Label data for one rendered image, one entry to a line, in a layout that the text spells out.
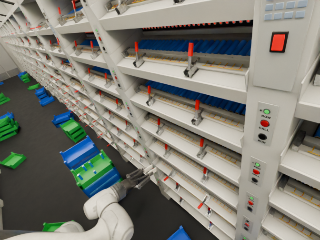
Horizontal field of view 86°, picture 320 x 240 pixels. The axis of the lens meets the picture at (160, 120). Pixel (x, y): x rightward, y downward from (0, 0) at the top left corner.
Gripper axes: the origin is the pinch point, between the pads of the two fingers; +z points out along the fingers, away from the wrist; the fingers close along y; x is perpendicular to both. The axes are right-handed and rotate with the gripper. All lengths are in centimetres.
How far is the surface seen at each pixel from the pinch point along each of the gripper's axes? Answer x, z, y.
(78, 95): -14, 12, 148
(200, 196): 7.9, 11.6, -30.3
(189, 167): -11.4, 8.6, -23.6
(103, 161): 23, -7, 59
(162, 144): -13.2, 11.7, 0.9
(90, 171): 27, -20, 59
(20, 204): 84, -81, 135
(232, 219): 8, 12, -49
